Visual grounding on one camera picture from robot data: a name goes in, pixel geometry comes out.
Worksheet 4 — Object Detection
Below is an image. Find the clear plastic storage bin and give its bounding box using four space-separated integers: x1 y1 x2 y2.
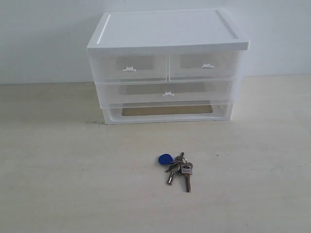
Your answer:
96 80 237 109

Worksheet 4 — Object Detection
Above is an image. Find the key bunch with blue fob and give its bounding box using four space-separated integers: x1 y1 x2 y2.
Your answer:
158 152 193 193

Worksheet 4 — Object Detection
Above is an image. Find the white plastic drawer cabinet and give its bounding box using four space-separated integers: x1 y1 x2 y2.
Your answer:
87 9 250 124

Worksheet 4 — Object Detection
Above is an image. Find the clear top left drawer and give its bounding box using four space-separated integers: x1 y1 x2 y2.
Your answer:
90 55 167 83

